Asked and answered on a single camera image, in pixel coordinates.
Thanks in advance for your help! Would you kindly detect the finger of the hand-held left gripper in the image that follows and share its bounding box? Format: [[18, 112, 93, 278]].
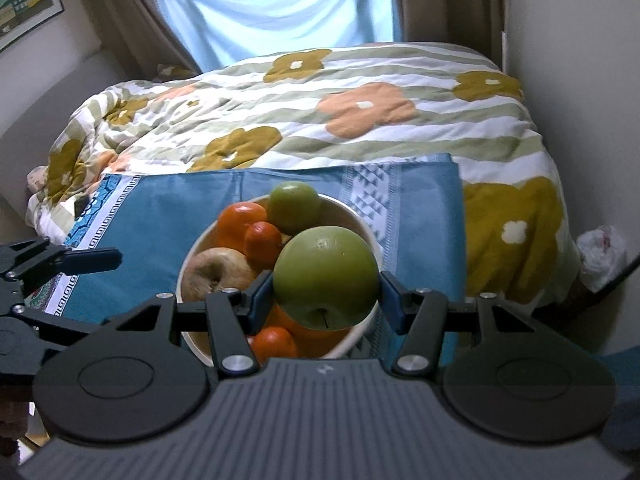
[[0, 305, 120, 361], [0, 239, 122, 281]]

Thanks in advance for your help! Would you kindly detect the framed wall picture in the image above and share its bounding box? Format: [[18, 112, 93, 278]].
[[0, 0, 66, 53]]

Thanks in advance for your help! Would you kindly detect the large green apple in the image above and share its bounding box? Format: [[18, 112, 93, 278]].
[[272, 226, 380, 332]]

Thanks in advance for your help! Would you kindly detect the black cable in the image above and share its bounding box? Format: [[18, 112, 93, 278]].
[[570, 255, 640, 311]]

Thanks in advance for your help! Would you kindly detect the small orange tangerine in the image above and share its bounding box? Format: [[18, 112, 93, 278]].
[[244, 221, 283, 271], [250, 326, 298, 366]]

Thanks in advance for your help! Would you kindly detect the yellowish brown apple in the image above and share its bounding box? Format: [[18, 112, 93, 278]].
[[180, 247, 258, 303]]

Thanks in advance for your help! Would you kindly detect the small green apple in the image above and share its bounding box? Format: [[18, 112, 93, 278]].
[[267, 181, 322, 237]]

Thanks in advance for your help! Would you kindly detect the white plastic bag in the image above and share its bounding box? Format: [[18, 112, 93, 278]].
[[575, 225, 628, 293]]

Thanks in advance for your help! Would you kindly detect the floral striped blanket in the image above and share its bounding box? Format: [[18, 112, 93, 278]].
[[25, 42, 583, 306]]

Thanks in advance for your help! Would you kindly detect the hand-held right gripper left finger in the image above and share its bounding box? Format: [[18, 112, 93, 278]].
[[112, 270, 275, 377]]

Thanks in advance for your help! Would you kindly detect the beige curtain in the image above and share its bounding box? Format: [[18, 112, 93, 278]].
[[67, 0, 203, 81], [387, 0, 508, 68]]

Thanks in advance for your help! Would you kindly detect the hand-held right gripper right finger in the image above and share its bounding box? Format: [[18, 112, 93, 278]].
[[379, 270, 536, 376]]

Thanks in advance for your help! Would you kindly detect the blue cloth with triangle band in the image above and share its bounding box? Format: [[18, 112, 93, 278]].
[[65, 152, 468, 361]]

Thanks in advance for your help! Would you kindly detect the blue white key pattern cloth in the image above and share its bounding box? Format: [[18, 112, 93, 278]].
[[25, 174, 146, 311]]

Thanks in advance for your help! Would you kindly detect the cream cartoon print bowl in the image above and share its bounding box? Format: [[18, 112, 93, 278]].
[[175, 192, 385, 367]]

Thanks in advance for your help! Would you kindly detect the grey padded headboard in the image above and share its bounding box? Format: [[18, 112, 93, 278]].
[[0, 45, 136, 201]]

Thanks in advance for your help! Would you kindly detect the light blue sheer curtain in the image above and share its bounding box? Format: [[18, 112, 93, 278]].
[[150, 0, 406, 73]]

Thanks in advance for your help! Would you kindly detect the orange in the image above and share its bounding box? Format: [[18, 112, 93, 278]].
[[265, 302, 351, 346], [216, 202, 268, 256]]

